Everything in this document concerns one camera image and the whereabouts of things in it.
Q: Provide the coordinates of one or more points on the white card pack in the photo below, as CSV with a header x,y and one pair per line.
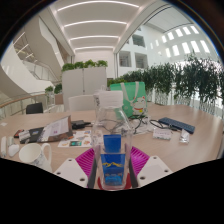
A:
x,y
24,136

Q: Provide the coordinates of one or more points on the white cabinet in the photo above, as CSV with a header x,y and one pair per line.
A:
x,y
83,83

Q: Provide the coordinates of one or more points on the ceiling light strips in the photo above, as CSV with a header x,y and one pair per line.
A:
x,y
96,22

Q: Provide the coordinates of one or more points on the white paper sheet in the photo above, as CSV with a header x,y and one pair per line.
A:
x,y
3,124

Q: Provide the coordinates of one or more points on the open printed booklet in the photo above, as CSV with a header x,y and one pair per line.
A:
x,y
56,129

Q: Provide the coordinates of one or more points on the potted green plants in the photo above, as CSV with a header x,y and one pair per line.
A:
x,y
53,91

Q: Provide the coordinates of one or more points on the white plastic packet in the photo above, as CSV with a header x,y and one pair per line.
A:
x,y
162,134
184,136

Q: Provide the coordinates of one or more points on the black chair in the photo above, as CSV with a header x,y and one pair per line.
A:
x,y
34,107

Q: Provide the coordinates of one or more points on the black power adapter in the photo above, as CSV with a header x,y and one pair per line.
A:
x,y
80,124

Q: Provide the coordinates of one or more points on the white chair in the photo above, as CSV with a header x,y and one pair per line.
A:
x,y
81,102

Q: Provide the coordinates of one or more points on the black folder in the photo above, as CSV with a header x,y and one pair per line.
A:
x,y
35,134

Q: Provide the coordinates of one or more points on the colourful sticker sheet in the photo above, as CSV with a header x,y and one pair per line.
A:
x,y
78,140

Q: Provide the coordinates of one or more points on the white mug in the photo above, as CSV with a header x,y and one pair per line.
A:
x,y
33,155

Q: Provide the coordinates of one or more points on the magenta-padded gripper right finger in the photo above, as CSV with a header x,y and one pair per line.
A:
x,y
153,170

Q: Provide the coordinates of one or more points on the green plants atop cabinet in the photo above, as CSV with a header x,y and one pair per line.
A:
x,y
83,64

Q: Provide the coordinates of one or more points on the clear blue-label water bottle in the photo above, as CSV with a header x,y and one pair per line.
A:
x,y
112,151

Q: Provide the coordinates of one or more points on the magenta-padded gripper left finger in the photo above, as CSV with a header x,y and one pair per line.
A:
x,y
71,170

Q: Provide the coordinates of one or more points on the small red black device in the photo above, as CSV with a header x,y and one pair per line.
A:
x,y
18,133

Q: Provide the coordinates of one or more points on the white computer mouse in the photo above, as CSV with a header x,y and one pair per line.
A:
x,y
13,151

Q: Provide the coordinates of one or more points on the green hedge row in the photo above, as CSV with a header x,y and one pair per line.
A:
x,y
186,80

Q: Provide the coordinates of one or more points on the glass balcony railing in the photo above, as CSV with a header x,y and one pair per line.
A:
x,y
16,103

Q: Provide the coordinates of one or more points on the small white oval device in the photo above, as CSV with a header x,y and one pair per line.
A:
x,y
10,140

